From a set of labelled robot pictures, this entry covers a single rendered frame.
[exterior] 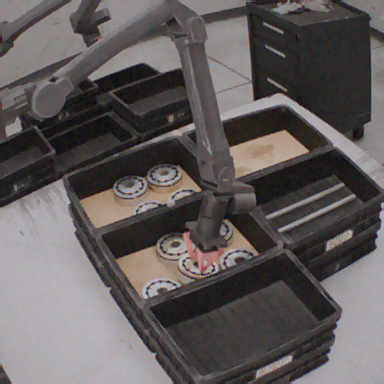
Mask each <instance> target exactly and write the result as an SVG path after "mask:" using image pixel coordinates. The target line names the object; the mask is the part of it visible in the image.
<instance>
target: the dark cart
mask: <svg viewBox="0 0 384 384"><path fill-rule="evenodd" d="M286 1H287V0H252V1H246V2H245V6H246V8H247V20H248V34H249V47H250V62H251V78H252V96H253V102H254V101H257V100H259V99H264V98H266V97H269V96H271V95H273V96H274V95H275V94H278V93H280V92H281V93H283V94H284V95H286V96H287V97H288V98H289V99H290V100H292V101H294V102H295V103H297V104H299V105H300V106H302V107H304V109H306V110H308V111H309V112H311V113H313V114H314V115H315V116H317V117H318V118H320V119H322V120H323V121H324V122H325V123H326V124H328V125H329V126H330V127H332V128H333V129H335V130H336V131H337V132H339V133H341V134H342V135H343V134H345V133H346V132H347V133H348V132H350V131H351V130H353V131H352V134H353V137H354V138H356V139H357V140H360V138H361V137H362V136H363V134H364V125H365V124H366V123H369V122H371V113H372V112H371V107H372V104H371V101H372V98H371V94H372V91H371V88H372V85H371V83H372V80H371V76H372V74H371V71H372V69H371V44H370V43H371V40H370V37H371V36H370V23H369V21H370V19H369V17H370V15H369V14H368V13H366V12H364V11H362V10H360V9H358V8H356V7H354V6H352V5H350V4H348V3H346V2H344V1H341V0H328V1H329V2H331V3H333V4H332V5H334V6H336V7H337V8H338V9H335V10H331V11H330V10H328V13H325V12H322V11H316V10H311V11H310V10H306V11H305V10H304V11H303V13H286V14H282V15H278V14H276V13H273V12H272V11H271V10H273V9H274V8H275V9H277V8H278V6H277V4H278V3H283V4H284V5H285V3H287V2H286Z"/></svg>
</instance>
